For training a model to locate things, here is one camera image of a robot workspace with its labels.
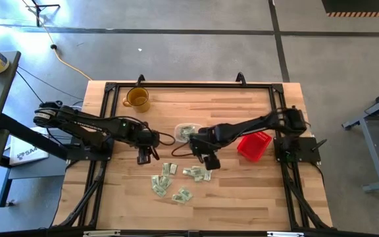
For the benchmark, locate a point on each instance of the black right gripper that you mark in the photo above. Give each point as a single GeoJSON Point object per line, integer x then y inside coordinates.
{"type": "Point", "coordinates": [204, 141]}

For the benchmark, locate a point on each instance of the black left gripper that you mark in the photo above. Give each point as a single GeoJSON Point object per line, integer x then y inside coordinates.
{"type": "Point", "coordinates": [146, 139]}

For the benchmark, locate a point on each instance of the green tea bag packet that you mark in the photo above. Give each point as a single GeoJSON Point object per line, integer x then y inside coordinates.
{"type": "Point", "coordinates": [185, 193]}
{"type": "Point", "coordinates": [165, 182]}
{"type": "Point", "coordinates": [166, 169]}
{"type": "Point", "coordinates": [155, 180]}
{"type": "Point", "coordinates": [173, 168]}
{"type": "Point", "coordinates": [183, 135]}
{"type": "Point", "coordinates": [189, 129]}
{"type": "Point", "coordinates": [198, 179]}
{"type": "Point", "coordinates": [196, 172]}
{"type": "Point", "coordinates": [178, 198]}
{"type": "Point", "coordinates": [187, 171]}
{"type": "Point", "coordinates": [159, 190]}
{"type": "Point", "coordinates": [206, 176]}

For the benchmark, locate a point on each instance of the clear plastic container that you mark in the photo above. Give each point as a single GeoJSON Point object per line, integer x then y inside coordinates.
{"type": "Point", "coordinates": [178, 135]}

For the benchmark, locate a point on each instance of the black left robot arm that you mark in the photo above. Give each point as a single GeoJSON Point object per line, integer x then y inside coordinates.
{"type": "Point", "coordinates": [87, 123]}

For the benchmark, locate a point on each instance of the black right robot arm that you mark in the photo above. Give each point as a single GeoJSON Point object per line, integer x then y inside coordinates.
{"type": "Point", "coordinates": [248, 125]}

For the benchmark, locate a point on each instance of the red plastic basket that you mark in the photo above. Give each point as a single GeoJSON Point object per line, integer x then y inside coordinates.
{"type": "Point", "coordinates": [254, 146]}

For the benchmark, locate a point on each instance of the yellow ceramic mug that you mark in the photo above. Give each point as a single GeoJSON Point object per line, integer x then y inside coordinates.
{"type": "Point", "coordinates": [138, 98]}

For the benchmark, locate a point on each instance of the white cardboard box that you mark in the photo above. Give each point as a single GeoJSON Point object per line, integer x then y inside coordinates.
{"type": "Point", "coordinates": [28, 149]}

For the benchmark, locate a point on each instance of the grey metal table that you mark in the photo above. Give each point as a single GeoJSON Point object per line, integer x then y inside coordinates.
{"type": "Point", "coordinates": [372, 145]}

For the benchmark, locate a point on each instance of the black tripod stand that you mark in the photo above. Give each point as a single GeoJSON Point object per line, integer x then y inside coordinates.
{"type": "Point", "coordinates": [38, 13]}

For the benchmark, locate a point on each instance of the black mat with hazard stripes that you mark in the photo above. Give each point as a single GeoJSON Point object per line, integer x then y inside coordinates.
{"type": "Point", "coordinates": [360, 6]}

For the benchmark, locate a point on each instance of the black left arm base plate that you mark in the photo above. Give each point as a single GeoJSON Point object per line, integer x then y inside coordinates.
{"type": "Point", "coordinates": [77, 152]}

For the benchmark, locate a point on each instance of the black aluminium table frame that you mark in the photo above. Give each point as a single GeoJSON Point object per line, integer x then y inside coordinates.
{"type": "Point", "coordinates": [192, 85]}

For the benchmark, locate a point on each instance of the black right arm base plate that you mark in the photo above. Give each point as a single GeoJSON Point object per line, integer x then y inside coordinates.
{"type": "Point", "coordinates": [304, 150]}

